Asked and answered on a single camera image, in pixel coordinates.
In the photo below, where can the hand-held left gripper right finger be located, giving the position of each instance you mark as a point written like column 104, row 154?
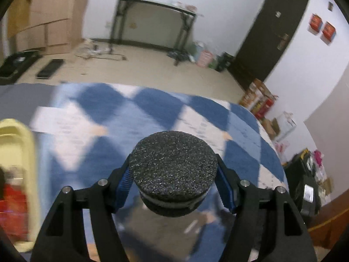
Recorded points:
column 227, row 193

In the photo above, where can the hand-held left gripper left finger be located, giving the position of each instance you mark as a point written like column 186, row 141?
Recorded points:
column 124, row 188

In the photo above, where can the black sponge cylinder white band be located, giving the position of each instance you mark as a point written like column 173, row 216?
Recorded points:
column 173, row 166

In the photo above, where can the yellow plastic basin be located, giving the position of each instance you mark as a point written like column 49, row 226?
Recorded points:
column 19, row 152

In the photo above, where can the red box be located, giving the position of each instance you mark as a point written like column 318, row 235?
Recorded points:
column 13, row 210

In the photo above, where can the blue plaid fleece blanket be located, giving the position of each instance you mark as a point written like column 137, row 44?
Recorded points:
column 109, row 120

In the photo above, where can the white plastic bag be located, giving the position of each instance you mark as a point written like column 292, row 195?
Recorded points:
column 285, row 125

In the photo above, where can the red fire extinguisher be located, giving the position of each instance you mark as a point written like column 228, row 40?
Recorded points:
column 265, row 106

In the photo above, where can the printed carton boxes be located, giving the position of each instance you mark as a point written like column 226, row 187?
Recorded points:
column 255, row 95

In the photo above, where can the black bag by door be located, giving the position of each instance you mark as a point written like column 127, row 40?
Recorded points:
column 225, row 61

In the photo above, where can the grey bedsheet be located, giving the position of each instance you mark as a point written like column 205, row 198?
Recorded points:
column 19, row 98

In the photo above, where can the black flat keyboard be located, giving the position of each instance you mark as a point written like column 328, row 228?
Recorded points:
column 51, row 68

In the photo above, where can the plastic bags under table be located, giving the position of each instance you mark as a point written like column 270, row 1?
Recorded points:
column 203, row 54

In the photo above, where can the black open suitcase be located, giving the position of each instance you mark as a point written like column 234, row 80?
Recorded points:
column 17, row 65

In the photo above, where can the dark brown door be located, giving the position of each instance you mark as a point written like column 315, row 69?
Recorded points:
column 268, row 32

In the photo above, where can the black folding table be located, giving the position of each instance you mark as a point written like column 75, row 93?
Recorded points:
column 152, row 4

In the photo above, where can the wooden wardrobe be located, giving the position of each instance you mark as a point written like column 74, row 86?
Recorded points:
column 51, row 13

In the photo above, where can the red wall decoration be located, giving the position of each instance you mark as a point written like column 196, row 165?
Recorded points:
column 328, row 31
column 315, row 23

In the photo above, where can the wall light switch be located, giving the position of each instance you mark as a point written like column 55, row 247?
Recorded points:
column 330, row 6

